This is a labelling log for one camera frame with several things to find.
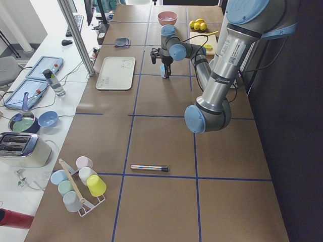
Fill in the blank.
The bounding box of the clear water bottle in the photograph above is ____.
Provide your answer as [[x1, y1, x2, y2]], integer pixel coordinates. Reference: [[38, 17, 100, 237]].
[[42, 69, 66, 96]]

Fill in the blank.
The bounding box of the black monitor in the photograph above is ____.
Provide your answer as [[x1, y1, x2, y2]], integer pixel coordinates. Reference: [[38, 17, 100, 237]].
[[84, 0, 107, 26]]

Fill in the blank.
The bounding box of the pink cup on rack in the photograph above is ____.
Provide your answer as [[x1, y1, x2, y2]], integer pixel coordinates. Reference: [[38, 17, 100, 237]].
[[76, 156, 93, 170]]

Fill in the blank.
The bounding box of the steel muddler black tip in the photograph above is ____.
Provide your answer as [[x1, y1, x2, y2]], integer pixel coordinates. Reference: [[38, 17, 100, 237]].
[[130, 164, 169, 172]]

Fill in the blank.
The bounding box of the grey office chair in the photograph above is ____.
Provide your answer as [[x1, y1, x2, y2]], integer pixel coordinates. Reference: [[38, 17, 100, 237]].
[[0, 56, 21, 87]]

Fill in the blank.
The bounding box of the teach pendant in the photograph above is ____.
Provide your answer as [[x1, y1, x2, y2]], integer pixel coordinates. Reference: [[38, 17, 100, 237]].
[[26, 56, 64, 80], [3, 79, 49, 110]]

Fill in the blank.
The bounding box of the blue cup on rack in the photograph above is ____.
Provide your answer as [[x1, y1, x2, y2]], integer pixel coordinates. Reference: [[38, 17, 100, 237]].
[[50, 169, 68, 186]]

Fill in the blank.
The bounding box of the aluminium frame post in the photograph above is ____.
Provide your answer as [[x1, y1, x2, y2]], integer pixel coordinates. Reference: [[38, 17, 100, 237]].
[[58, 0, 95, 77]]

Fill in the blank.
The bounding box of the yellow cup on rack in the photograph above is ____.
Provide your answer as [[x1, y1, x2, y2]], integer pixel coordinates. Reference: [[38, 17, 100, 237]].
[[86, 174, 107, 197]]

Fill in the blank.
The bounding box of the white cup on rack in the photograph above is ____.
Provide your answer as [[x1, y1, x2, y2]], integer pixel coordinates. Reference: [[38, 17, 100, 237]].
[[78, 166, 97, 186]]

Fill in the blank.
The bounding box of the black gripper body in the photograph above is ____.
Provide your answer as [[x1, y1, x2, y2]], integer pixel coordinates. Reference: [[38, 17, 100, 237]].
[[150, 48, 173, 66]]

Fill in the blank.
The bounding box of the blue bowl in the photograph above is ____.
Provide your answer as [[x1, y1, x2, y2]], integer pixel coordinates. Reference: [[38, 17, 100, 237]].
[[38, 111, 59, 128]]

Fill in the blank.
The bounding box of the grey folded cloth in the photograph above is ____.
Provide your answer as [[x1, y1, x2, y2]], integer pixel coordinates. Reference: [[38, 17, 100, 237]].
[[114, 37, 131, 48]]

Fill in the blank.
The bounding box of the white wire cup rack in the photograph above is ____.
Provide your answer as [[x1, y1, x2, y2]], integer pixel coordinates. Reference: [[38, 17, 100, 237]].
[[58, 158, 105, 217]]

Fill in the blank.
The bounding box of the navy saucepan purple handle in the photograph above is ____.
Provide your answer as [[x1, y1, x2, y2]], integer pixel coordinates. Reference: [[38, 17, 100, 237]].
[[8, 92, 40, 134]]

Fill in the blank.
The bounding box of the red bottle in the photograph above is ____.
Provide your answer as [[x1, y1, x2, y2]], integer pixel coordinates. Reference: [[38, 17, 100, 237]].
[[1, 208, 34, 229]]

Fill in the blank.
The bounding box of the black keyboard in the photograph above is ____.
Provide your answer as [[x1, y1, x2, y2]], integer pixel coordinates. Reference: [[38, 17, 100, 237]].
[[65, 14, 84, 37]]

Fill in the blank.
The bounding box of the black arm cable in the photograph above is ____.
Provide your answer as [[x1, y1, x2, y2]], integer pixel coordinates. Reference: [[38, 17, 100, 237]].
[[181, 34, 209, 66]]

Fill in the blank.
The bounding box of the grey cup on rack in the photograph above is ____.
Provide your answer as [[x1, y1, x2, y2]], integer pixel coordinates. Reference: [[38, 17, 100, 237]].
[[63, 191, 83, 212]]

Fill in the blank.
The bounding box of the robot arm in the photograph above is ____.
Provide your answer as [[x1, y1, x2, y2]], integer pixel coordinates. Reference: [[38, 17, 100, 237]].
[[150, 1, 300, 133]]

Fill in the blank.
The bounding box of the lemon slices row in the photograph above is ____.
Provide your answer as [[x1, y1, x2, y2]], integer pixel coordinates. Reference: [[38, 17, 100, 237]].
[[203, 44, 213, 50]]

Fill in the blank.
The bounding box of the cream bear tray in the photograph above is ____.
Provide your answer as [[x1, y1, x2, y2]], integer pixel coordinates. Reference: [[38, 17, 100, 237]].
[[95, 56, 136, 90]]

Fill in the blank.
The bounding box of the mint cup on rack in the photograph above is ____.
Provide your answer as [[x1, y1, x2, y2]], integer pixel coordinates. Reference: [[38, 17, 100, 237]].
[[58, 180, 74, 197]]

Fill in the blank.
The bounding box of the teach pendant far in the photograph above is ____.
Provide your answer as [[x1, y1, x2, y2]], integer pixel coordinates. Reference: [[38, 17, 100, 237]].
[[26, 56, 64, 80]]

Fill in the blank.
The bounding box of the black computer mouse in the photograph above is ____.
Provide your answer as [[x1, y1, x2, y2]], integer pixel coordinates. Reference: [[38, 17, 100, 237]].
[[61, 39, 73, 46]]

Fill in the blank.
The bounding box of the teach pendant near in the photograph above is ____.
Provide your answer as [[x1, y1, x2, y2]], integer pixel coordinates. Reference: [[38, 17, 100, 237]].
[[3, 79, 49, 110]]

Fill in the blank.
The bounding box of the cream steel toaster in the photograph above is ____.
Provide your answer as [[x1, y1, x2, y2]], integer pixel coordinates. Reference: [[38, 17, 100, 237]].
[[1, 132, 51, 168]]

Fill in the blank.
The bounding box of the bamboo cutting board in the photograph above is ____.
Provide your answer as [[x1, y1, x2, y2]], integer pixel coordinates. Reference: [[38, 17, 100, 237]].
[[189, 32, 217, 56]]

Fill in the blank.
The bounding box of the light blue cup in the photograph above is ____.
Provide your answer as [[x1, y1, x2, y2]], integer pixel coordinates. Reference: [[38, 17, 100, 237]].
[[160, 64, 170, 79]]

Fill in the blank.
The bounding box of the pink bowl of ice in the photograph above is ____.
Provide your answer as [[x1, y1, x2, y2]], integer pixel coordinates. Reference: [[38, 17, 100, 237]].
[[157, 11, 178, 26]]

